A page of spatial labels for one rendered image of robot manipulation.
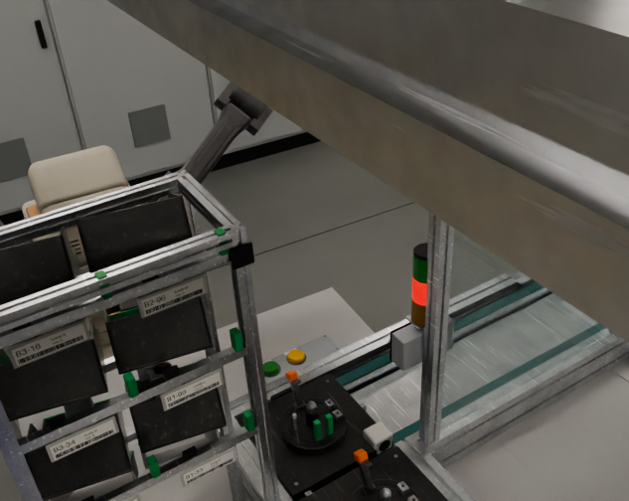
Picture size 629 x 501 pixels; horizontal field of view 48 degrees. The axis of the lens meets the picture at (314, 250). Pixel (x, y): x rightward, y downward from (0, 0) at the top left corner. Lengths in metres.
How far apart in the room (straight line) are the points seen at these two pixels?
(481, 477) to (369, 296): 1.93
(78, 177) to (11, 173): 2.52
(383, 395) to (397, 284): 1.86
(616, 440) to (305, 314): 0.84
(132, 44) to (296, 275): 1.58
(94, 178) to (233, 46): 1.57
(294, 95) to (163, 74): 4.09
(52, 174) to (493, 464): 1.19
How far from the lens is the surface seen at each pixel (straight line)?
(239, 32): 0.20
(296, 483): 1.46
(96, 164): 1.79
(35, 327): 0.85
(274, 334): 1.94
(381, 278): 3.54
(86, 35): 4.11
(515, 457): 1.67
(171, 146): 4.44
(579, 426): 1.76
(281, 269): 3.64
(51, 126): 4.22
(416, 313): 1.32
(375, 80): 0.16
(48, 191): 1.76
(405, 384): 1.71
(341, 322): 1.96
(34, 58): 4.10
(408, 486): 1.45
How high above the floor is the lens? 2.13
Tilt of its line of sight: 34 degrees down
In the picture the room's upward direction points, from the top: 4 degrees counter-clockwise
